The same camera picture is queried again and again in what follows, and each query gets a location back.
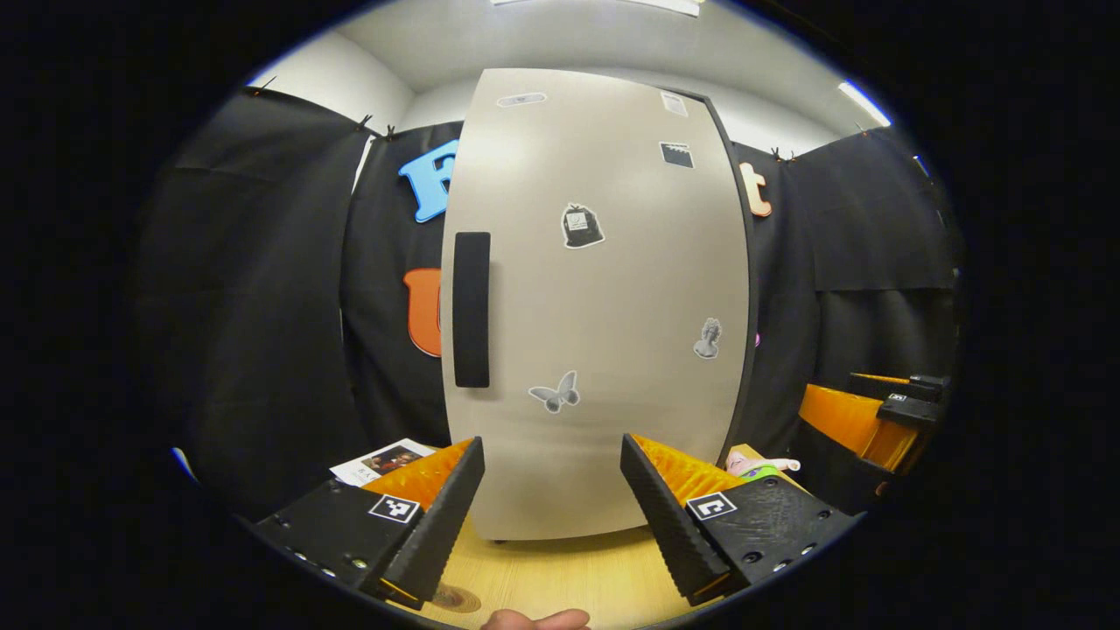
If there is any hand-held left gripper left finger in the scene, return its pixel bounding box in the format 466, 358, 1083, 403
252, 436, 487, 612

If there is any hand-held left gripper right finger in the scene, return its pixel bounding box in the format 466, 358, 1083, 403
619, 432, 863, 606

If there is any black door handle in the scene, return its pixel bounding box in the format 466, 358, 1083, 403
452, 231, 492, 389

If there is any grey cabinet door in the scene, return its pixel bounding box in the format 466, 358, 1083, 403
439, 68, 755, 542

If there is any white picture book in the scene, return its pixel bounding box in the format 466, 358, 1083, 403
330, 437, 436, 487

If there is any green and pink plush toy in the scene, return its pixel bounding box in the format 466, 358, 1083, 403
724, 449, 802, 484

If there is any black backdrop cloth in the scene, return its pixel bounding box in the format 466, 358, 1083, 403
140, 87, 963, 517

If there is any ceiling light strip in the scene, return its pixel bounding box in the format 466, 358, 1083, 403
837, 80, 893, 130

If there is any ceiling light panel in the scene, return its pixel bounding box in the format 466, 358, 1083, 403
490, 0, 705, 18

